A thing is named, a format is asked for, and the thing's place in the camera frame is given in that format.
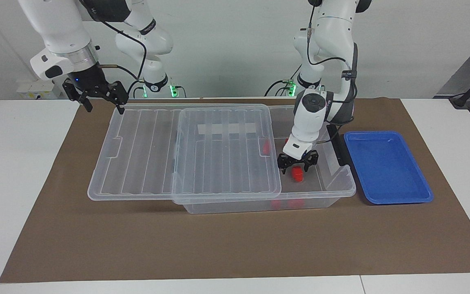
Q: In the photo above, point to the brown table mat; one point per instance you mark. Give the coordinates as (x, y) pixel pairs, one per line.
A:
(96, 237)

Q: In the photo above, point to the blue plastic tray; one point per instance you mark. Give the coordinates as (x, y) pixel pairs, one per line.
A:
(386, 167)

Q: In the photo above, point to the clear plastic storage box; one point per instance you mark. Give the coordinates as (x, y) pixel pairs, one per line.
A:
(324, 185)

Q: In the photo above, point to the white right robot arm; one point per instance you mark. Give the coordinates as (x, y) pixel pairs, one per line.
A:
(55, 24)

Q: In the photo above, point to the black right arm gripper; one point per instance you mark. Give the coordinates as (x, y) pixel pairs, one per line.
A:
(86, 83)

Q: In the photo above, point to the clear ribbed plastic lid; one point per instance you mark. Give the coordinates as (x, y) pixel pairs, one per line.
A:
(137, 163)

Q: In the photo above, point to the white wall socket box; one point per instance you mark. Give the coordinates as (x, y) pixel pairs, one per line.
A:
(35, 87)

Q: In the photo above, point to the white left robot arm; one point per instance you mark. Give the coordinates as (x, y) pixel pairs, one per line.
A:
(310, 118)

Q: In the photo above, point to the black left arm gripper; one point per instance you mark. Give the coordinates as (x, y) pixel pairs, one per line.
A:
(298, 162)

